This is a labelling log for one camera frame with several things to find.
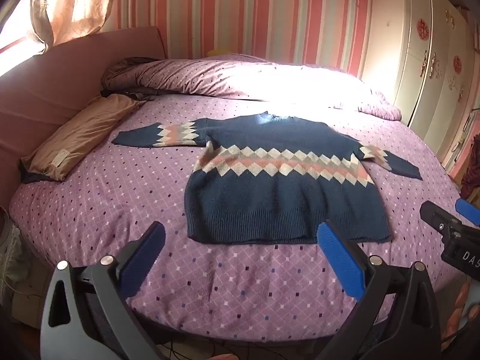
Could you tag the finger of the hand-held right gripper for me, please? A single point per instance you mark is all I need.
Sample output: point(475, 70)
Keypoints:
point(433, 215)
point(465, 207)

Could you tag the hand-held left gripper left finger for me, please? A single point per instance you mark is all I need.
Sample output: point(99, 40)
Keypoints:
point(144, 258)

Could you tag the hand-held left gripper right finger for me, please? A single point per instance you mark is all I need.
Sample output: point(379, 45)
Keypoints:
point(341, 262)

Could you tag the navy diamond-pattern knit sweater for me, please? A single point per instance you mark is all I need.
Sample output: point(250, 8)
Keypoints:
point(277, 195)

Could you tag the maroon cloth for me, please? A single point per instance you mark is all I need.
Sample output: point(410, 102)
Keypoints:
point(471, 180)

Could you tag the bed with purple dotted sheet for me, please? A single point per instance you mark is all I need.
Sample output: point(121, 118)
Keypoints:
point(112, 202)

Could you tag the tan pillow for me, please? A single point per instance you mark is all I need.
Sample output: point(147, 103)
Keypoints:
point(82, 135)

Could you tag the white wardrobe with floral decals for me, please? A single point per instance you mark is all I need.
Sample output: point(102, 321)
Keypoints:
point(431, 63)

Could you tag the dark brown blanket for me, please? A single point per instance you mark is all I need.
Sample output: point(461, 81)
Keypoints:
point(125, 71)

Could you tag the purple dotted duvet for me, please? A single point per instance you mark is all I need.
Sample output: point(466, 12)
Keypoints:
point(232, 77)

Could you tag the pink padded headboard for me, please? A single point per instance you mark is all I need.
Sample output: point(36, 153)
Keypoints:
point(48, 78)

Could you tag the yellow object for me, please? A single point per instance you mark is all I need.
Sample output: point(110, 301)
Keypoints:
point(217, 51)

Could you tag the peach patterned curtain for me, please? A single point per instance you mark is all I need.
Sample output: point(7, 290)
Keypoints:
point(78, 3)

